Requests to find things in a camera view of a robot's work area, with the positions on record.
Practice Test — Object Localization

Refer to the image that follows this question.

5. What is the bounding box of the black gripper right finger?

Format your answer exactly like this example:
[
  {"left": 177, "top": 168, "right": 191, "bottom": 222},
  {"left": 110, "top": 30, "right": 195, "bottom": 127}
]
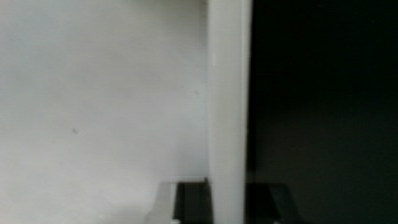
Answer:
[{"left": 245, "top": 183, "right": 303, "bottom": 224}]

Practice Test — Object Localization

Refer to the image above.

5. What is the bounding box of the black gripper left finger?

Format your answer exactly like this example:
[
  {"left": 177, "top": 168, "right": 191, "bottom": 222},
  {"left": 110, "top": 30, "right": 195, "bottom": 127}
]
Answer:
[{"left": 145, "top": 177, "right": 213, "bottom": 224}]

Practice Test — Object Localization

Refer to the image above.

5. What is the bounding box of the white square tabletop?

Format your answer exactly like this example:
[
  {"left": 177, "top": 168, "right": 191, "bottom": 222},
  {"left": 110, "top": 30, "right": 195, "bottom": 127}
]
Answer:
[{"left": 0, "top": 0, "right": 252, "bottom": 224}]

